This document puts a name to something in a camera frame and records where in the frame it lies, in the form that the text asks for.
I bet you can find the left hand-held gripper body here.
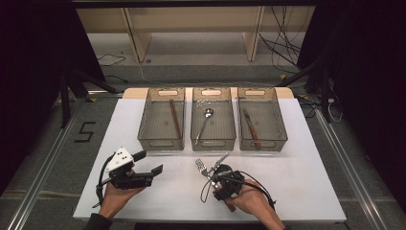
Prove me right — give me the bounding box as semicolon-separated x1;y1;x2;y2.
104;147;154;190

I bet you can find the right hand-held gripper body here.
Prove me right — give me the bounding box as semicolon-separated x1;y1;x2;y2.
211;151;247;202

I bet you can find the wooden handled steel fork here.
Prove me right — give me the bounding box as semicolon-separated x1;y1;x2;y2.
194;157;237;214

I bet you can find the smoky clear plastic bin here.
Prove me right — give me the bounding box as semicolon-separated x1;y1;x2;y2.
190;86;237;151
137;87;186;151
237;86;289;152

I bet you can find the brown wooden chopstick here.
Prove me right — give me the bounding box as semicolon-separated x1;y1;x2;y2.
169;99;182;139
169;99;183;139

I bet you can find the wooden handled steel knife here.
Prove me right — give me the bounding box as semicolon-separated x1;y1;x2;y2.
241;107;262;150

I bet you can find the steel spoon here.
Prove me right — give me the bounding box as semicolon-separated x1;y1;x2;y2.
194;107;214;146

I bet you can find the person's left hand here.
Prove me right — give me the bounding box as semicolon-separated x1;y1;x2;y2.
99;182;146;219

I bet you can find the person's right hand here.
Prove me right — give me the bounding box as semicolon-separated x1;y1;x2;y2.
224;179;276;222

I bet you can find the white table mat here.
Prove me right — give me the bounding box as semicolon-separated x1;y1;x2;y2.
72;97;348;223

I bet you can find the black metal stand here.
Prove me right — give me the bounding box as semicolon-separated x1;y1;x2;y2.
277;56;333;124
58;68;120;128

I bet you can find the beige wooden shelf unit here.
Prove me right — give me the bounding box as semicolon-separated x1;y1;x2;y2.
76;6;317;63

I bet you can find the black curtain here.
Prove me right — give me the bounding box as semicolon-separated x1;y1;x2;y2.
0;0;106;196
298;0;406;212

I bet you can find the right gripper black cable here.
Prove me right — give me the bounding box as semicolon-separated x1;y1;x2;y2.
200;171;278;210

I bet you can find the short aluminium rail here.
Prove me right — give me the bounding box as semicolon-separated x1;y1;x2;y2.
87;90;124;98

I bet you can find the aluminium floor rail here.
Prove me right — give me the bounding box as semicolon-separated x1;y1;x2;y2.
314;108;389;230
6;95;87;230

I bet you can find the white cable with plug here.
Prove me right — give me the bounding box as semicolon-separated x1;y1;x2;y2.
327;98;343;124

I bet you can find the black cable bundle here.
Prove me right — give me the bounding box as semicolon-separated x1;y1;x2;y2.
259;5;305;75

